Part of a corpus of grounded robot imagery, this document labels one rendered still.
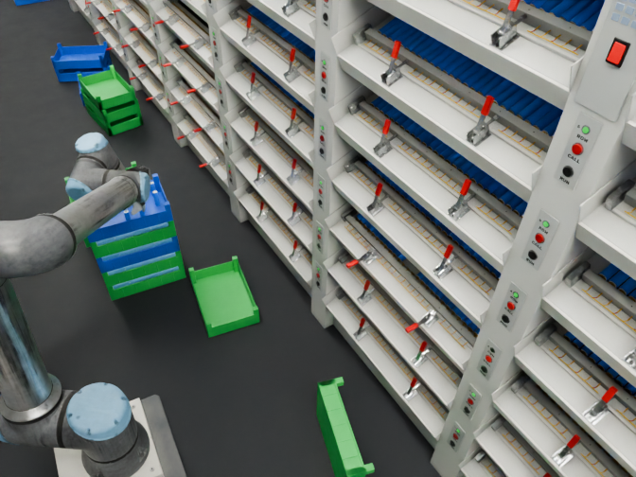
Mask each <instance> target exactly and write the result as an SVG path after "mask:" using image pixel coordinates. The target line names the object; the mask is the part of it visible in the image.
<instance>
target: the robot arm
mask: <svg viewBox="0 0 636 477"><path fill-rule="evenodd" d="M76 151H77V152H78V153H79V156H78V159H77V161H76V163H75V165H74V167H73V170H72V172H71V175H70V177H69V179H68V180H67V185H66V188H65V190H66V193H67V194H68V195H69V197H71V198H72V199H73V200H75V201H74V202H73V203H71V204H69V205H67V206H66V207H64V208H63V209H61V210H59V211H57V212H56V213H54V214H40V215H36V216H34V217H32V218H30V219H26V220H19V221H0V392H1V395H0V441H2V442H6V443H10V444H12V445H29V446H39V447H50V448H61V449H72V450H81V461H82V464H83V466H84V468H85V470H86V472H87V473H88V474H89V476H90V477H131V476H133V475H134V474H135V473H136V472H137V471H138V470H140V469H141V467H142V466H143V465H144V463H145V462H146V460H147V458H148V455H149V452H150V439H149V435H148V433H147V431H146V429H145V428H144V426H143V425H142V424H141V423H140V422H138V421H137V420H135V419H134V416H133V411H132V408H131V404H130V402H129V401H128V399H127V397H126V396H125V395H124V393H123V392H122V391H121V390H120V389H119V388H118V387H116V386H114V385H112V384H110V383H105V382H98V383H93V384H90V385H87V386H85V387H83V388H81V389H80V391H73V390H63V389H62V386H61V383H60V381H59V380H58V379H57V378H56V377H55V376H53V375H51V374H49V373H47V372H46V369H45V367H44V363H43V360H42V358H41V355H40V353H39V350H38V348H37V345H36V344H35V341H34V339H33V336H32V334H31V331H30V329H29V326H28V324H27V320H26V317H25V315H24V313H23V311H22V308H21V306H20V303H19V301H18V298H17V296H16V293H15V291H14V288H13V287H12V284H11V282H10V278H17V277H24V276H30V275H35V274H41V273H45V272H48V271H51V270H53V269H56V268H58V267H60V266H61V265H62V264H64V263H65V262H66V261H68V260H69V259H70V258H71V257H72V256H73V255H74V253H75V252H76V249H77V244H79V243H80V242H81V241H83V240H84V239H86V238H87V237H88V236H90V235H91V234H92V233H94V232H95V231H96V230H97V229H98V228H99V227H101V226H102V225H103V224H105V223H106V222H107V221H109V220H110V219H111V218H113V217H114V216H115V215H117V214H118V213H119V212H121V211H122V210H126V209H127V208H129V207H130V206H133V208H132V212H131V213H132V215H135V214H136V213H138V212H139V211H141V210H142V211H143V212H145V210H146V205H145V203H146V201H147V200H148V199H149V196H150V177H149V175H150V169H149V168H147V167H145V166H143V165H139V166H136V167H134V168H130V169H127V170H125V168H124V166H123V165H122V163H121V162H120V160H119V159H118V157H117V156H116V154H115V152H114V151H113V149H112V148H111V146H110V144H109V143H108V140H107V139H105V137H104V136H103V135H102V134H101V133H98V132H90V133H87V134H85V135H83V136H82V137H81V138H79V139H78V141H77V142H76Z"/></svg>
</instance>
